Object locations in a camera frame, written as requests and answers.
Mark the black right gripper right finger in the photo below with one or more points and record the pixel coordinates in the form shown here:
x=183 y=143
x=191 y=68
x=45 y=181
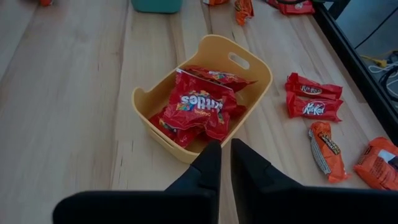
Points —
x=280 y=205

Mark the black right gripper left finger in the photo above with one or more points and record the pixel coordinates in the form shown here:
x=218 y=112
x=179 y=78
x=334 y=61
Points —
x=192 y=205

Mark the red Skittles candy bag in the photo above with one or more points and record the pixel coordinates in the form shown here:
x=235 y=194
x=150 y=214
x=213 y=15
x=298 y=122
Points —
x=227 y=77
x=168 y=127
x=199 y=105

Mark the red Kit Kat candy bar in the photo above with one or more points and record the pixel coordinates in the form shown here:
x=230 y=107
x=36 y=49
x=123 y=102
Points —
x=314 y=108
x=311 y=89
x=295 y=8

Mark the yellow plastic bin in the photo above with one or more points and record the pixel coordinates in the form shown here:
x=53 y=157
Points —
x=214 y=53

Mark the light green plastic bin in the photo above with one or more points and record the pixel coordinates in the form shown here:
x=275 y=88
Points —
x=157 y=6

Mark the black aluminium rig frame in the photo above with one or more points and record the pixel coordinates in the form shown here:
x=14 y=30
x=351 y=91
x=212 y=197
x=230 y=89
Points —
x=357 y=68

